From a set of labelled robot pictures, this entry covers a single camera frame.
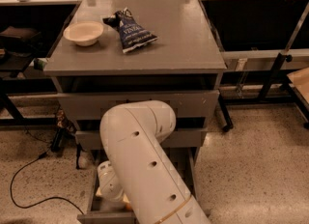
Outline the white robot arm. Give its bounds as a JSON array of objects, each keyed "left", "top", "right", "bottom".
[{"left": 99, "top": 100, "right": 211, "bottom": 224}]

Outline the grey middle drawer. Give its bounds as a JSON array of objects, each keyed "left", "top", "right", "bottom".
[{"left": 75, "top": 130, "right": 207, "bottom": 150}]

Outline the black chair at left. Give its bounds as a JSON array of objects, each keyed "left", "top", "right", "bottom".
[{"left": 0, "top": 25, "right": 43, "bottom": 74}]

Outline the black floor cable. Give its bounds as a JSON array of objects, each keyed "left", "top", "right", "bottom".
[{"left": 9, "top": 130, "right": 85, "bottom": 216}]

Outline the dark blue chip bag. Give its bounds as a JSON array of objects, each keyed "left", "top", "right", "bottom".
[{"left": 102, "top": 8, "right": 157, "bottom": 53}]

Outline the orange fruit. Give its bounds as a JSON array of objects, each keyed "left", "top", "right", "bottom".
[{"left": 126, "top": 203, "right": 132, "bottom": 210}]

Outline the grey top drawer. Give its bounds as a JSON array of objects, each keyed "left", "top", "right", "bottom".
[{"left": 58, "top": 91, "right": 218, "bottom": 121}]

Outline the black metal stand leg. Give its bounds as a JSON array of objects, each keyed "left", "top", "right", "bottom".
[{"left": 258, "top": 53, "right": 293, "bottom": 100}]

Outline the white bowl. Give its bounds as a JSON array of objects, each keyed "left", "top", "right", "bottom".
[{"left": 63, "top": 21, "right": 103, "bottom": 46}]

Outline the grey open bottom drawer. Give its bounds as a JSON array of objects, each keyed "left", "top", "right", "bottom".
[{"left": 77, "top": 148, "right": 198, "bottom": 224}]

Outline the grey drawer cabinet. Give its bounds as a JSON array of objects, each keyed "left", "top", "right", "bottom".
[{"left": 42, "top": 0, "right": 228, "bottom": 149}]

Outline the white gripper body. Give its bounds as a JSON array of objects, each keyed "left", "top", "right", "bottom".
[{"left": 98, "top": 160, "right": 124, "bottom": 202}]

